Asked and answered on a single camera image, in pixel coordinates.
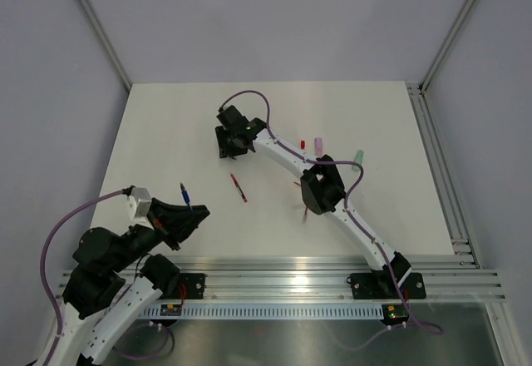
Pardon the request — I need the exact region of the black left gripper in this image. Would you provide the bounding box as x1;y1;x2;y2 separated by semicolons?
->
109;197;209;273

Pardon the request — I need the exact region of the blue ballpoint pen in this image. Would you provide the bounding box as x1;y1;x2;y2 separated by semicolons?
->
180;182;193;210

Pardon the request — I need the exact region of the red marker pen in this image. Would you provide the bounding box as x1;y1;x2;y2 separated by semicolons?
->
230;173;248;203

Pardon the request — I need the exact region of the pink highlighter pen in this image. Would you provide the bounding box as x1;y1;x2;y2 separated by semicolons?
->
314;137;323;157

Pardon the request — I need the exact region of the green highlighter pen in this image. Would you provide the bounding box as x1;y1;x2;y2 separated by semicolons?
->
352;150;364;172

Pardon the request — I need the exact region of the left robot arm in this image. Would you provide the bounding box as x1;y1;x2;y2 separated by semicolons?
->
34;186;209;365

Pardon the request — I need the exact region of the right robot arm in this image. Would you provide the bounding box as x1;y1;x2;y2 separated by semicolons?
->
215;106;411;296

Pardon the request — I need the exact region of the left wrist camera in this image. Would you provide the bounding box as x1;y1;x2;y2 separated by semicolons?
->
126;186;152;221

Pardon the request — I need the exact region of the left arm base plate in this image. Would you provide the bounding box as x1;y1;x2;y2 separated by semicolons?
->
160;273;206;300

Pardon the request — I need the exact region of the white slotted cable duct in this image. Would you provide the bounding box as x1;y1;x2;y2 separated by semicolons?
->
139;304;384;320

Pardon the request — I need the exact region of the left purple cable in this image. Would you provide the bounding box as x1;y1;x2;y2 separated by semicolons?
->
41;190;175;361

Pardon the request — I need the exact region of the purple cable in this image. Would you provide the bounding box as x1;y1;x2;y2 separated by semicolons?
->
41;190;175;361
218;90;445;350

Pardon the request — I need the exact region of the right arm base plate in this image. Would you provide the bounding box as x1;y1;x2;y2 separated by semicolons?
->
346;270;427;300

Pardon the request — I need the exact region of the left aluminium frame post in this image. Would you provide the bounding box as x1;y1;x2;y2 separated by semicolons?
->
75;0;133;92

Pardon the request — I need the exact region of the aluminium frame post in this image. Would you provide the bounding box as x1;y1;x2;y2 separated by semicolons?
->
419;0;480;95
75;0;133;92

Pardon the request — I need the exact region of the right side aluminium rail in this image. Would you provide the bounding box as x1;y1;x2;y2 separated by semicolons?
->
406;82;482;269

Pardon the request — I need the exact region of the right aluminium frame post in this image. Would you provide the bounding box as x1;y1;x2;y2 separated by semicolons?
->
419;0;480;95

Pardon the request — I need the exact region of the aluminium rail base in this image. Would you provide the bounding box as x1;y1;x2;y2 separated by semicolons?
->
170;255;505;303

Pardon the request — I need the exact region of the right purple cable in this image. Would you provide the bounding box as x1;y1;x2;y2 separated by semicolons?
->
218;90;445;350

